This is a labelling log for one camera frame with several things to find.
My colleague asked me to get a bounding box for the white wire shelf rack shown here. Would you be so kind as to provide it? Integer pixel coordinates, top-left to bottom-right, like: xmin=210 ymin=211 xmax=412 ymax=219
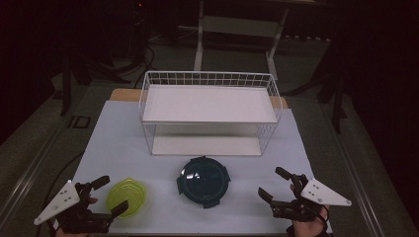
xmin=138 ymin=70 xmax=284 ymax=157

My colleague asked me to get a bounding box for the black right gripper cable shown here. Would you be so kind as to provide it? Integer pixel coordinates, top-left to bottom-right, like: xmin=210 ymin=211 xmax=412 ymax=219
xmin=315 ymin=204 xmax=331 ymax=237

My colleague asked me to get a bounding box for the black floor socket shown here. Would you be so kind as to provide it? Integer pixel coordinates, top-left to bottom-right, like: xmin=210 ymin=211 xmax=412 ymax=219
xmin=67 ymin=115 xmax=92 ymax=129

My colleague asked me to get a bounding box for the bundle of black cables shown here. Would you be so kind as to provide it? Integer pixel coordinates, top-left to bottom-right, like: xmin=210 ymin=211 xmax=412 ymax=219
xmin=108 ymin=42 xmax=156 ymax=87

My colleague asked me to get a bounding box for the white metal stand frame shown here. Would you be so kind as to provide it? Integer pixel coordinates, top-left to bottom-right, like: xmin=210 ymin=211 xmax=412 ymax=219
xmin=193 ymin=0 xmax=291 ymax=82

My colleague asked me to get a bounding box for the dark metal stand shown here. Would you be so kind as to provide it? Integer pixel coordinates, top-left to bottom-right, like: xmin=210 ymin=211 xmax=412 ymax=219
xmin=331 ymin=74 xmax=348 ymax=134
xmin=59 ymin=55 xmax=74 ymax=117

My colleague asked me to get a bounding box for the pale blue table mat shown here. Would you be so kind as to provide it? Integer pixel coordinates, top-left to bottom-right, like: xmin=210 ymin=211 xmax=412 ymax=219
xmin=50 ymin=100 xmax=333 ymax=235

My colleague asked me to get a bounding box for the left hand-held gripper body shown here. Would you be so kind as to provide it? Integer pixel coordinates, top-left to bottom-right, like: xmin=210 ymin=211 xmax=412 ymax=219
xmin=34 ymin=179 xmax=115 ymax=235

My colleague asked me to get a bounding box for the black floor cable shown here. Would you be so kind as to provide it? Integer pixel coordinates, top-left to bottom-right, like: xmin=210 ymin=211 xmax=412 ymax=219
xmin=34 ymin=150 xmax=86 ymax=237

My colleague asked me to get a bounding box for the metal floor rail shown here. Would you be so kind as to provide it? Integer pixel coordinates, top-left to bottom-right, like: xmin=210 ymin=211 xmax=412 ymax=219
xmin=317 ymin=103 xmax=388 ymax=237
xmin=0 ymin=121 xmax=65 ymax=228

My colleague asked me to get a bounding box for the yellow-green plastic container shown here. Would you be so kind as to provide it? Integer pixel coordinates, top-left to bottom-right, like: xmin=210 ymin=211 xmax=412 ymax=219
xmin=106 ymin=177 xmax=147 ymax=219

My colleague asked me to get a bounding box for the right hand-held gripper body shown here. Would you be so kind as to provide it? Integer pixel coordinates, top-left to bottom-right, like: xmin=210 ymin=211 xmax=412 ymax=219
xmin=270 ymin=174 xmax=353 ymax=222

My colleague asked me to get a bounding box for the wooden table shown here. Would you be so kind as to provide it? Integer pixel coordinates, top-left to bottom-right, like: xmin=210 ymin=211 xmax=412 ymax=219
xmin=109 ymin=88 xmax=289 ymax=110

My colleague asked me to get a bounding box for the person's right hand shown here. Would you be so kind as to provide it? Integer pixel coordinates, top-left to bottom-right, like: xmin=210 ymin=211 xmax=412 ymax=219
xmin=289 ymin=184 xmax=330 ymax=237

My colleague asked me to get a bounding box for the dark blue lidded glass container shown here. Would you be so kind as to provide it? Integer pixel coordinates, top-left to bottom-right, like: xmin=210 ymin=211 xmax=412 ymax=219
xmin=176 ymin=155 xmax=231 ymax=209

